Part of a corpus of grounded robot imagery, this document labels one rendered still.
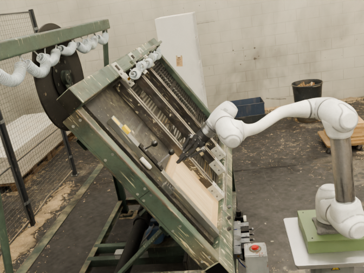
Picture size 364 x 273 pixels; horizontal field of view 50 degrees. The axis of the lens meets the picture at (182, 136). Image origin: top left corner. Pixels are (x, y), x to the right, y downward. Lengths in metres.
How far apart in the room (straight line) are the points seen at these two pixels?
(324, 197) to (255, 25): 5.49
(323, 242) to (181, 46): 4.38
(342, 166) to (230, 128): 0.64
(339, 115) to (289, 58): 5.76
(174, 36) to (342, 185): 4.47
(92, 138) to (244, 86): 5.95
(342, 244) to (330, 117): 0.83
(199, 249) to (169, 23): 4.51
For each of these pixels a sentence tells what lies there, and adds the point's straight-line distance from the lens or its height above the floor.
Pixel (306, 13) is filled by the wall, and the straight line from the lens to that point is 7.67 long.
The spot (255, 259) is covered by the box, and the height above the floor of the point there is 0.91.
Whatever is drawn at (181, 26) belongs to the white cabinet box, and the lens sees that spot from 6.17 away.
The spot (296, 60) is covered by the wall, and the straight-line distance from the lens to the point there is 7.74.
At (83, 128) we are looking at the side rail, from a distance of 1.99.
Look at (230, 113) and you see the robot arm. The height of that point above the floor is 1.68.
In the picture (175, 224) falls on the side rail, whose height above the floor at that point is 1.15.
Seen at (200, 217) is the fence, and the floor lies 1.03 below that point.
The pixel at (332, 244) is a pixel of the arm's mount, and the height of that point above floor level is 0.81.
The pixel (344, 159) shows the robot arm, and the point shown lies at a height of 1.38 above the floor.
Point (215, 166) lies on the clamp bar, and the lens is 3.14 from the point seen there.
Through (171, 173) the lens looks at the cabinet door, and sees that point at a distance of 2.40.
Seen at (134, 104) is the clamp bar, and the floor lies 1.66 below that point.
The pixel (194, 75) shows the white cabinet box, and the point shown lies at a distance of 6.26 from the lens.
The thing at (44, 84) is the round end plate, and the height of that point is 1.87.
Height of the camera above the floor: 2.26
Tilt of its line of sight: 19 degrees down
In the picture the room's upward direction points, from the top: 9 degrees counter-clockwise
